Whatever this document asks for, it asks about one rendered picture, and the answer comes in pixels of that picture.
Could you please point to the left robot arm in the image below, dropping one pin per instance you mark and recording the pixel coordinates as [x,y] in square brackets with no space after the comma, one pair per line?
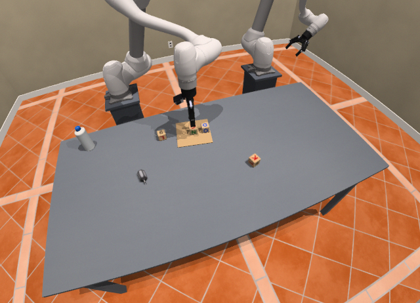
[262,50]

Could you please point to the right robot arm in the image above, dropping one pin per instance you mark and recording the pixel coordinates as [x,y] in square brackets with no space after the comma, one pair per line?
[189,57]

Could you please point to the tan flat mat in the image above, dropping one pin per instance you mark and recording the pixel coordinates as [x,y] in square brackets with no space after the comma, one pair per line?
[185,139]

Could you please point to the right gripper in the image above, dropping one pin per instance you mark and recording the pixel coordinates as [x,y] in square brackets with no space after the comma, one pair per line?
[189,94]

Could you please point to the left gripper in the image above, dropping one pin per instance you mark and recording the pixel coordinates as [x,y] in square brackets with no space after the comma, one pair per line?
[302,39]

